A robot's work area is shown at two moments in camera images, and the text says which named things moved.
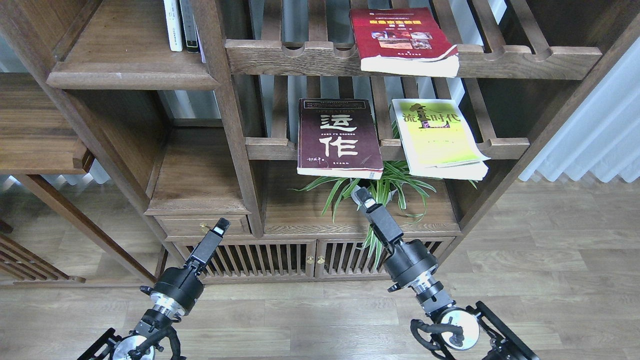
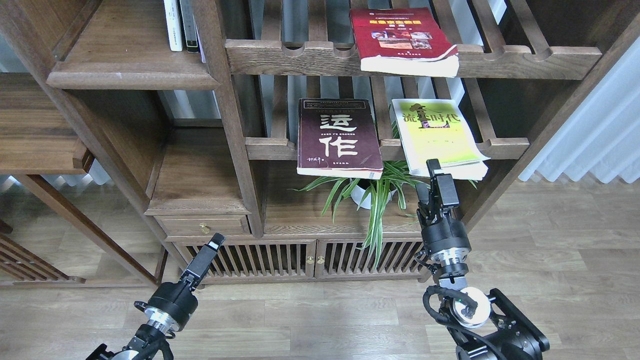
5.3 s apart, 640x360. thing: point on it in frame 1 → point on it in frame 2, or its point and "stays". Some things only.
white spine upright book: x=174 y=26 stays
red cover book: x=407 y=41 stays
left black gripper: x=177 y=289 → x=169 y=307
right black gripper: x=410 y=264 → x=444 y=238
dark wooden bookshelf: x=271 y=115 stays
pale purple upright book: x=202 y=53 stays
